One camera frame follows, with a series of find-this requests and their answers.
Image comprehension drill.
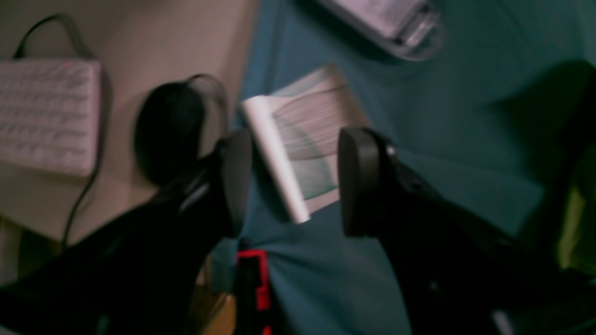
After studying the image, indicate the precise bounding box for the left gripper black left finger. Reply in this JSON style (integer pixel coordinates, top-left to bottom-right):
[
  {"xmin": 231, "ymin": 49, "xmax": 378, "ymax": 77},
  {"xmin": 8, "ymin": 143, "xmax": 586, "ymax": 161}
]
[{"xmin": 0, "ymin": 129, "xmax": 253, "ymax": 335}]

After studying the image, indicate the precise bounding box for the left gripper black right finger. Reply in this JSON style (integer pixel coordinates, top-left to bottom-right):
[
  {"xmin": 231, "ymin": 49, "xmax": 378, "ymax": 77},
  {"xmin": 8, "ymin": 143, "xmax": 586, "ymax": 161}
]
[{"xmin": 337, "ymin": 127, "xmax": 595, "ymax": 335}]

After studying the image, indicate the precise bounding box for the olive green t-shirt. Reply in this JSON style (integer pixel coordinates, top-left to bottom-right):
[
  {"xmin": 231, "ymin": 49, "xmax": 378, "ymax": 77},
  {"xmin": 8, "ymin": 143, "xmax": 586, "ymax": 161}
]
[{"xmin": 557, "ymin": 145, "xmax": 596, "ymax": 276}]

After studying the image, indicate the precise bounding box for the black orange tool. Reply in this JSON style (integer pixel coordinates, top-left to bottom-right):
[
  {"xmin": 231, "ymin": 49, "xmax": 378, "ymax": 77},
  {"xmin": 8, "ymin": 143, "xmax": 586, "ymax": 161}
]
[{"xmin": 233, "ymin": 238, "xmax": 274, "ymax": 335}]

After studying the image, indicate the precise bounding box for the black computer mouse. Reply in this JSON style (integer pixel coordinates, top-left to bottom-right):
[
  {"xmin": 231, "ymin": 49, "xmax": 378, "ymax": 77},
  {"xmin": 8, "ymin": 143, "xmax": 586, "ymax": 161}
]
[{"xmin": 133, "ymin": 74, "xmax": 229, "ymax": 187}]

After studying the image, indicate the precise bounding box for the blue table cloth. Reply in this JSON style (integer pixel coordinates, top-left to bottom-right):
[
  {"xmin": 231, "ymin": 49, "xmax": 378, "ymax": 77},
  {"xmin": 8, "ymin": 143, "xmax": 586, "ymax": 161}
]
[{"xmin": 241, "ymin": 0, "xmax": 595, "ymax": 335}]

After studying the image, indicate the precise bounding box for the white keyboard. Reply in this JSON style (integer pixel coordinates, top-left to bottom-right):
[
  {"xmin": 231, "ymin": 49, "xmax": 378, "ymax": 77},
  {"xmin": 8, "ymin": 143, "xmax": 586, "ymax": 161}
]
[{"xmin": 0, "ymin": 59, "xmax": 102, "ymax": 177}]

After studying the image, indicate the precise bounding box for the leaf pattern notebook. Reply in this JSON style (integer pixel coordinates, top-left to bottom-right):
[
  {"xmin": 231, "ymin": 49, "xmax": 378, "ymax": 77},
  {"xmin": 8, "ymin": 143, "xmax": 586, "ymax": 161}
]
[{"xmin": 241, "ymin": 63, "xmax": 369, "ymax": 223}]

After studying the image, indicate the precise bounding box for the clear plastic screw box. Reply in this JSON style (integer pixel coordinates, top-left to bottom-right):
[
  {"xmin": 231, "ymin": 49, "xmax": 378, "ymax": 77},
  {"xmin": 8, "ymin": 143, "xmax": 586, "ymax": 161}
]
[{"xmin": 317, "ymin": 0, "xmax": 445, "ymax": 61}]

